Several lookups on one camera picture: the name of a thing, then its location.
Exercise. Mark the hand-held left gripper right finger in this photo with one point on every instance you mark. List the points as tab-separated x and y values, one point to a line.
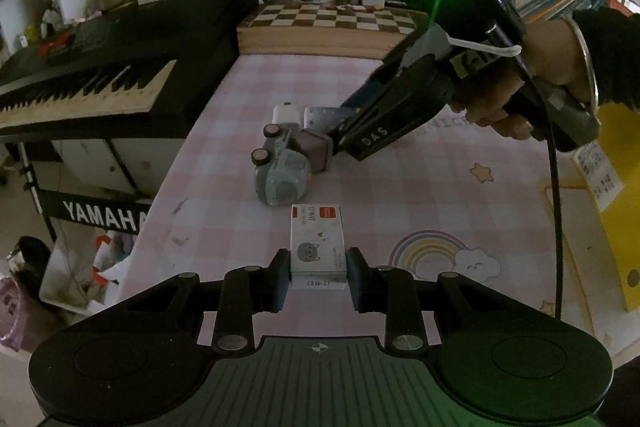
357	279

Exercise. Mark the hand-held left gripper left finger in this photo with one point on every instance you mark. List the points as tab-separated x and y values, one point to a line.
280	279

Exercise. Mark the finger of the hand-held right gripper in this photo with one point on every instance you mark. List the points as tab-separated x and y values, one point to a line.
372	139
357	104

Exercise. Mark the small white cat-print box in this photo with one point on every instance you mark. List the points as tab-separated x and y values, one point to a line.
317	237

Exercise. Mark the grey-green toy car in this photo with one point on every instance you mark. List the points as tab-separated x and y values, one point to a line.
282	177

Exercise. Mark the yellow cardboard box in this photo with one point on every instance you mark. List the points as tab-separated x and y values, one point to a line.
622	217

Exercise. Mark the person's right forearm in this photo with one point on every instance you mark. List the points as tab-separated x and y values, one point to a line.
615	52

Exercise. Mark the pink checked cloth desktop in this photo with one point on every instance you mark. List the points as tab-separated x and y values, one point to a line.
225	207

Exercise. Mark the person's right hand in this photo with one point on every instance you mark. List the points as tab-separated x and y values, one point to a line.
555	57

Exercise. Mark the silver metal plate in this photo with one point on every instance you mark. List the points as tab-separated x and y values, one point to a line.
322	117

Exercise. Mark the white power adapter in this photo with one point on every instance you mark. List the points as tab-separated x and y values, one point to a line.
289	114

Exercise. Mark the wooden chessboard box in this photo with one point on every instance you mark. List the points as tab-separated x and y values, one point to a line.
320	37

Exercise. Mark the silver bangle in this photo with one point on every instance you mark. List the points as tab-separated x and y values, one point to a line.
593	67

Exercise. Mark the white red plastic bag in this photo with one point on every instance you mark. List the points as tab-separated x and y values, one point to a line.
110	267

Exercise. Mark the black keyboard stand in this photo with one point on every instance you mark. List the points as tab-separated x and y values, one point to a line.
100	212

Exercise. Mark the white desk mat orange border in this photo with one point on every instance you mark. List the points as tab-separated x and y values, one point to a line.
575	257

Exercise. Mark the black bag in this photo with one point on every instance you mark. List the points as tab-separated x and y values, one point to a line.
30	257

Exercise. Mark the black electronic keyboard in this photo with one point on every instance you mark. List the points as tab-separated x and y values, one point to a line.
100	57

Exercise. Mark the pink plastic basket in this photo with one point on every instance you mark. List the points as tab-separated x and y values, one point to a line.
10	312

